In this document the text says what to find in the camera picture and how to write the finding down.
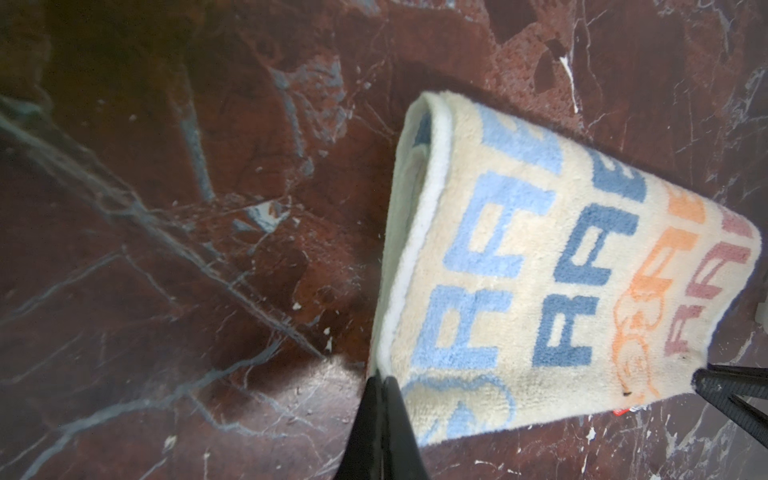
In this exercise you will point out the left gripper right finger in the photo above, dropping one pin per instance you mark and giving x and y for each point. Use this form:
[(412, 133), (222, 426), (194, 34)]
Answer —
[(401, 459)]

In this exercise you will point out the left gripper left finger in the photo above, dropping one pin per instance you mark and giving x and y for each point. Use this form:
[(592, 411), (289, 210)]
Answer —
[(362, 456)]

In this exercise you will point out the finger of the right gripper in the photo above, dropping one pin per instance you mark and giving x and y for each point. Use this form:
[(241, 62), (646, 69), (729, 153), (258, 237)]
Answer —
[(726, 387)]

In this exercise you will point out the white plastic basket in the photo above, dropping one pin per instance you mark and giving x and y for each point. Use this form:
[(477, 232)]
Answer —
[(761, 315)]

